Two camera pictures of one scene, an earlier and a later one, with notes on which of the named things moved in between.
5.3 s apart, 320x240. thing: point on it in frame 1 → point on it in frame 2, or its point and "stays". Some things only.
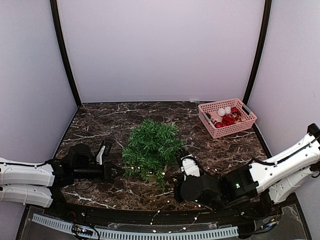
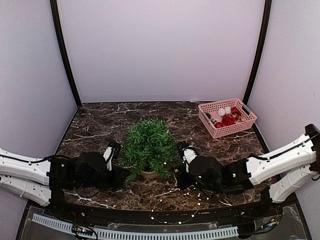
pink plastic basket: (226, 118) stays
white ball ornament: (222, 111) stays
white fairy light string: (160, 209) → (177, 188)
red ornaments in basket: (229, 119) stays
